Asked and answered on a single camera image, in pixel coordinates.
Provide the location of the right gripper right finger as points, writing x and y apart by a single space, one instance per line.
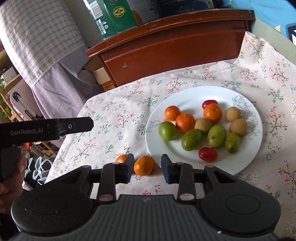
181 174

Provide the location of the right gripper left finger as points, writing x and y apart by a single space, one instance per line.
112 174

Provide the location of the orange tangerine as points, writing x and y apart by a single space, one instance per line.
171 113
185 122
213 113
121 158
144 165

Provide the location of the red cherry tomato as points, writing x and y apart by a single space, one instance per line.
208 154
208 102

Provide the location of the green jujube fruit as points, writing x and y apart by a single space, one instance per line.
191 140
216 136
168 131
232 142

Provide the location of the brown longan fruit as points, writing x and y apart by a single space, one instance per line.
239 126
203 125
233 113

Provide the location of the person's left hand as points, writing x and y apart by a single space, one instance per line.
12 188

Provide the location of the floral tablecloth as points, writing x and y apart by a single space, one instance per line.
260 82

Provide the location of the white ceramic plate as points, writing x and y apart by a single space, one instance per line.
190 101

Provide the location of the checkered grey bed sheet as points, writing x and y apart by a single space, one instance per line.
47 49

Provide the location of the open cardboard box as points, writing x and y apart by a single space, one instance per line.
95 65

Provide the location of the dark wooden cabinet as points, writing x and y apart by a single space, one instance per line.
174 42

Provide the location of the green milk carton box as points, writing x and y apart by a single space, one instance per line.
111 17

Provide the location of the dark blue carton box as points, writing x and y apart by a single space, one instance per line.
173 7

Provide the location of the blue plush pillow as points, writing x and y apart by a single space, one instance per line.
279 15

